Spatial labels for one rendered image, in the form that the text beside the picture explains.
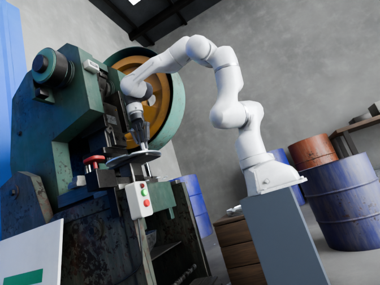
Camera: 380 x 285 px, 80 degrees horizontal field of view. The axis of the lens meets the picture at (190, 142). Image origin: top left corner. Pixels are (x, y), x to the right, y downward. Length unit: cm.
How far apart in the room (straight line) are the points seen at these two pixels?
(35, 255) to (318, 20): 496
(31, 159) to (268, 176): 124
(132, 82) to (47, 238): 78
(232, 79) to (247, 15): 440
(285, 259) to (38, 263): 99
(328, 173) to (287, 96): 310
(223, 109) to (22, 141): 117
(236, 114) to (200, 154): 373
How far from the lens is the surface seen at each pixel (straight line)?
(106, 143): 128
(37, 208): 134
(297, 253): 88
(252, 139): 90
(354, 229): 157
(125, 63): 192
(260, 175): 87
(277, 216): 86
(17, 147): 165
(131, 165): 120
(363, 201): 156
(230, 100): 92
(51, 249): 119
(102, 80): 152
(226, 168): 443
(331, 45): 484
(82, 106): 126
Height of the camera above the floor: 49
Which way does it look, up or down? 14 degrees up
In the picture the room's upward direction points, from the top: 17 degrees counter-clockwise
